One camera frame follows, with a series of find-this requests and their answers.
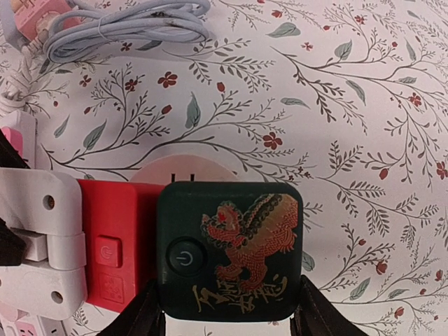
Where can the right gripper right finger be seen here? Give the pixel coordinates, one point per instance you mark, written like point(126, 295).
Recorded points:
point(315, 315)

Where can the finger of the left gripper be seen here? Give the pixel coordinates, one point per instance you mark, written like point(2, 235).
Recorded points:
point(12, 246)

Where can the pink cube adapter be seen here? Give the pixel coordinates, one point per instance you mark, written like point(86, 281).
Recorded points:
point(31, 17)

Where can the pink flat plug adapter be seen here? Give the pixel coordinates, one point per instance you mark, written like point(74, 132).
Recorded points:
point(11, 148)

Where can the white long power strip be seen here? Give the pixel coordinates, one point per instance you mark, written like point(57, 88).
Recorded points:
point(19, 128)

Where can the white plug adapter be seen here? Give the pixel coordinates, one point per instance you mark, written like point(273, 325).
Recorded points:
point(43, 209)

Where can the dark green cube socket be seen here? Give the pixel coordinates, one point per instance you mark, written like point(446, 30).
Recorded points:
point(229, 251)

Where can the floral tablecloth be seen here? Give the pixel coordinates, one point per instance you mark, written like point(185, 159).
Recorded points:
point(345, 100)

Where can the round pink socket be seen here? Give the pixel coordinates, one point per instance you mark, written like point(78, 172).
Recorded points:
point(174, 168)

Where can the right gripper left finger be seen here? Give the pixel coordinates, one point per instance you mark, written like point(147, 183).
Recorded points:
point(143, 316)

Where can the red cube socket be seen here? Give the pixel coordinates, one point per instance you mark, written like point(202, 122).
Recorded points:
point(119, 222)

